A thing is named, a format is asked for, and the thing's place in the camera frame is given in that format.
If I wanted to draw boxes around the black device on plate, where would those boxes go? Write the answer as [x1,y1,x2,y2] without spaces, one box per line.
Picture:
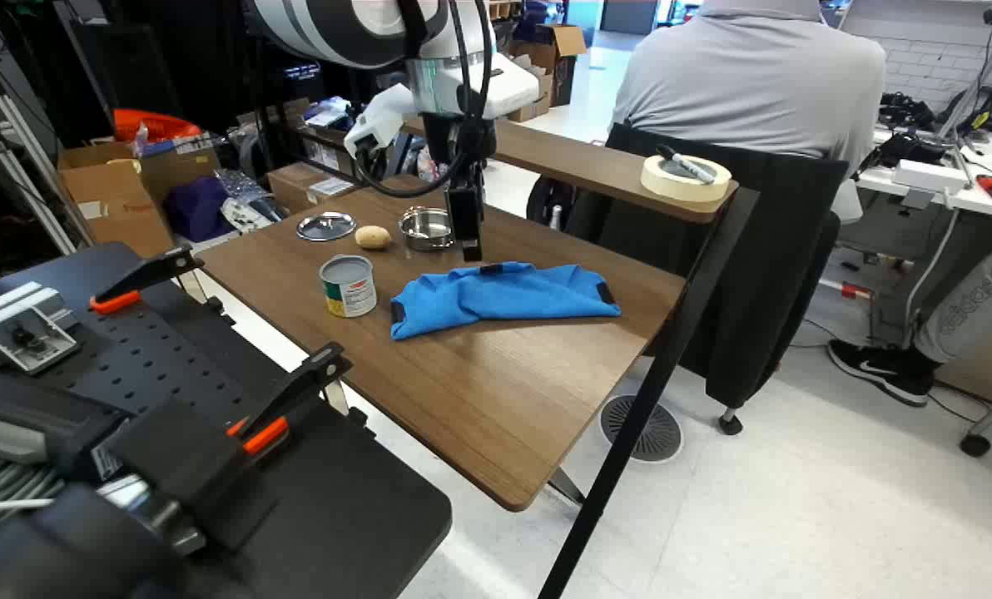
[0,307,83,380]

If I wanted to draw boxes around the purple bag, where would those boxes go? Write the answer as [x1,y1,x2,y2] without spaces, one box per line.
[163,175,237,245]

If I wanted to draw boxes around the black perforated mounting board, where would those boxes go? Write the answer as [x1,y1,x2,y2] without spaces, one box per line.
[0,243,457,599]

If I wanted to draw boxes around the large open cardboard box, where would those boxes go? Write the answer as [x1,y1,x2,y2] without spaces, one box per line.
[56,139,222,264]

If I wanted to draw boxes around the grey round floor base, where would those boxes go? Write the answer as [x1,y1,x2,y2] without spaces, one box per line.
[599,391,686,465]

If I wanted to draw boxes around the black office chair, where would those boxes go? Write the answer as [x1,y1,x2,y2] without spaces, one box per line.
[527,119,855,438]

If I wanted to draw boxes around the white desk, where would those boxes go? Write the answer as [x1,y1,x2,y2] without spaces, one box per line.
[855,130,992,226]

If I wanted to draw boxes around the metal leg with caster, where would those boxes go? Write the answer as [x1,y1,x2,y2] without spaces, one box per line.
[955,380,992,459]

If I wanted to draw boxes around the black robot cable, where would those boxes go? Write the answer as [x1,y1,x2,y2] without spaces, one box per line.
[292,0,501,204]

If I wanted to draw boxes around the roll of masking tape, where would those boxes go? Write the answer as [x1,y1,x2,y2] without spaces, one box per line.
[640,149,734,211]

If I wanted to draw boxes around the orange plastic object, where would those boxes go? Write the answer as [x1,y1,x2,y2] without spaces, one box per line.
[111,105,206,147]

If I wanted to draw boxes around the blue folded shirt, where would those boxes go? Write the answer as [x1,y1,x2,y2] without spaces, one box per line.
[386,261,622,346]

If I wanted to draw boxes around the aluminium extrusion rail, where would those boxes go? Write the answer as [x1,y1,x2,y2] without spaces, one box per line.
[0,281,65,349]

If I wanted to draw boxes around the raised wooden shelf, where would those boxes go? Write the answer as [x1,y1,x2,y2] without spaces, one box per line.
[493,117,743,228]

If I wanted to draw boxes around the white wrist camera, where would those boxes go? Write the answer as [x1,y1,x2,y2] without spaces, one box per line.
[339,80,424,161]

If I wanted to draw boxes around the black metal frame leg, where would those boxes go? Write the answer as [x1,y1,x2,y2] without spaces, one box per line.
[537,183,761,599]

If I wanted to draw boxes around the small metal pot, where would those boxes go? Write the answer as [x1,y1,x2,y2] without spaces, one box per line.
[395,204,460,255]

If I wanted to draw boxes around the labelled tin can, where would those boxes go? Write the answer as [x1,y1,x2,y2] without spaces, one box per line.
[317,248,378,324]

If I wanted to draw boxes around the aluminium tripod frame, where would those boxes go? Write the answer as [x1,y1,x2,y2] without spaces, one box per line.
[0,21,81,261]

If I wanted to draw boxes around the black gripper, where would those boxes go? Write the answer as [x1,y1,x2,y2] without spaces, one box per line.
[419,109,498,265]

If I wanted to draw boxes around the black sneaker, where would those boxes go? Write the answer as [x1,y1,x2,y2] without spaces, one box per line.
[825,336,941,410]

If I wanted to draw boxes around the black orange bar clamp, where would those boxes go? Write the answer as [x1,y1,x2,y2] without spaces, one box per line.
[222,342,355,459]
[86,243,206,320]

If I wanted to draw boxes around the small brown cardboard box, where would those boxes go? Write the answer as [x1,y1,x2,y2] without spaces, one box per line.
[262,161,355,215]

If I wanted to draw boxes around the small dish with contents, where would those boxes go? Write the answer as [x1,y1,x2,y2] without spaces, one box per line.
[292,211,359,245]

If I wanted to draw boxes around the grey trouser leg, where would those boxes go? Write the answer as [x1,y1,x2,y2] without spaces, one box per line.
[913,232,992,370]

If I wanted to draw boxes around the beige potato toy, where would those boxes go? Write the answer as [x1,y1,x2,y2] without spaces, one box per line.
[352,223,395,252]

